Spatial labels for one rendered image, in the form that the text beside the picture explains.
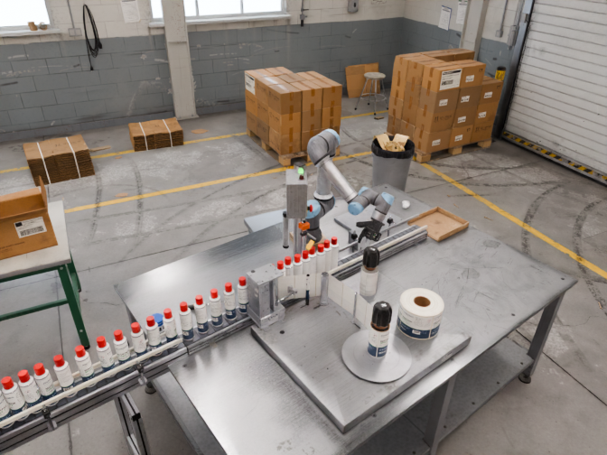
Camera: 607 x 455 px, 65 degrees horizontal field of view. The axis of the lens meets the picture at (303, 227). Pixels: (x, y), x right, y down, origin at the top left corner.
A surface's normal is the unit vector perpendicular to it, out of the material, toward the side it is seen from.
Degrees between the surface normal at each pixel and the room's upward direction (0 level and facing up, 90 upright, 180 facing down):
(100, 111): 90
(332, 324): 0
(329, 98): 90
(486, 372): 2
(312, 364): 0
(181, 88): 90
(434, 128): 92
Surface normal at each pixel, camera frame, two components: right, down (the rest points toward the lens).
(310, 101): 0.47, 0.48
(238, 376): 0.01, -0.85
